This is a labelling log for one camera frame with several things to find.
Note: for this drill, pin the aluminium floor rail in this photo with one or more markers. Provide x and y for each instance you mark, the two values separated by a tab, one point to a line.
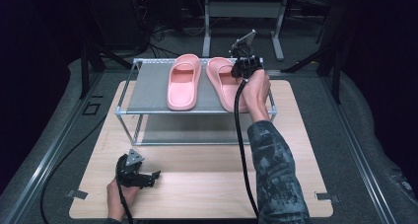
361	158
42	164

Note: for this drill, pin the grey metal shoe rack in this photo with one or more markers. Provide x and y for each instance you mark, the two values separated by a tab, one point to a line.
151	86

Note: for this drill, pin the black metal frame leg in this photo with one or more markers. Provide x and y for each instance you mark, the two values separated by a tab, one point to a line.
95	59
328	62

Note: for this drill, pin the person's left hand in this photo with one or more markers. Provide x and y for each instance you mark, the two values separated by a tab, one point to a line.
120	197

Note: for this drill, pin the pink slide slipper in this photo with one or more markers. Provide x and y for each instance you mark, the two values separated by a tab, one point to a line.
226	86
183	84

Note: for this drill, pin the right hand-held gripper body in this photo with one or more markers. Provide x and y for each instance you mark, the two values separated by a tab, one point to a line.
246	61

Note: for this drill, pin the person's right hand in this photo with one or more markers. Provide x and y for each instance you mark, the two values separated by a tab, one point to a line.
258	95

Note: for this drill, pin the grey metal stand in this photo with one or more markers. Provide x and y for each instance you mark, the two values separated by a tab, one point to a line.
243	20

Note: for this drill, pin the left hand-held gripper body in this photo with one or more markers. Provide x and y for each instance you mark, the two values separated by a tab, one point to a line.
129	173

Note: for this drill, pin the grey tape piece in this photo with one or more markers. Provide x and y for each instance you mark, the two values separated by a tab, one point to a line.
77	194
328	197

